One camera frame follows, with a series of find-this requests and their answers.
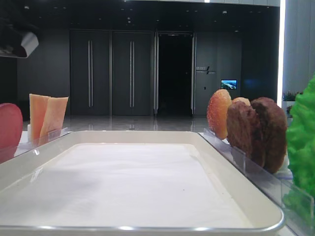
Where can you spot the inner brown meat patty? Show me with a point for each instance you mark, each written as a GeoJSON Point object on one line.
{"type": "Point", "coordinates": [244, 131]}

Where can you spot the brown meat patty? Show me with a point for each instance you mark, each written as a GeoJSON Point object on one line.
{"type": "Point", "coordinates": [244, 131]}
{"type": "Point", "coordinates": [274, 125]}

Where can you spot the inner orange cheese slice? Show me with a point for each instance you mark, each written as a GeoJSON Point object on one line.
{"type": "Point", "coordinates": [54, 115]}

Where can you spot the orange cheese slice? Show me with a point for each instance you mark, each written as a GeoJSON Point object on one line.
{"type": "Point", "coordinates": [54, 115]}
{"type": "Point", "coordinates": [38, 106]}

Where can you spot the outer brown meat patty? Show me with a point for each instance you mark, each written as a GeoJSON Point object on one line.
{"type": "Point", "coordinates": [274, 125]}

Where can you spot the outer orange cheese slice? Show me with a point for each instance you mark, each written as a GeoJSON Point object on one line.
{"type": "Point", "coordinates": [38, 106]}

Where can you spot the inner red tomato slice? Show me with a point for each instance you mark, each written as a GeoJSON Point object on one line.
{"type": "Point", "coordinates": [11, 125]}

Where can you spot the green lettuce leaf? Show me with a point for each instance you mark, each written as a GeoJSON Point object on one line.
{"type": "Point", "coordinates": [300, 138]}

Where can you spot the inner golden bun half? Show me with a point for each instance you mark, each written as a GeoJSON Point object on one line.
{"type": "Point", "coordinates": [217, 112]}

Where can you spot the golden bun half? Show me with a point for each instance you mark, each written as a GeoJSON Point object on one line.
{"type": "Point", "coordinates": [241, 99]}
{"type": "Point", "coordinates": [217, 112]}

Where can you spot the dark double doors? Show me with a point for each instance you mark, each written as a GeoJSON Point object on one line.
{"type": "Point", "coordinates": [111, 73]}

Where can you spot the outer golden bun half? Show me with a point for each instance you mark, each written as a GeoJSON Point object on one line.
{"type": "Point", "coordinates": [241, 99]}

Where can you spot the white rectangular metal tray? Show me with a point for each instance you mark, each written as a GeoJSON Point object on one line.
{"type": "Point", "coordinates": [131, 183]}

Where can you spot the potted plant with flowers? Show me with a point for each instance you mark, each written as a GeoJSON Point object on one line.
{"type": "Point", "coordinates": [288, 101]}

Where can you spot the small wall display screen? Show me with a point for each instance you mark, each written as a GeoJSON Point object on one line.
{"type": "Point", "coordinates": [228, 84]}

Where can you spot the left clear acrylic rail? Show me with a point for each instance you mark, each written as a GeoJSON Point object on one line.
{"type": "Point", "coordinates": [12, 152]}

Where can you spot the clear acrylic rail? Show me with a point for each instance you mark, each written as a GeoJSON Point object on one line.
{"type": "Point", "coordinates": [261, 172]}
{"type": "Point", "coordinates": [12, 152]}

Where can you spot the right clear acrylic rail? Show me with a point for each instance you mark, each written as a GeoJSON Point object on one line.
{"type": "Point", "coordinates": [261, 172]}

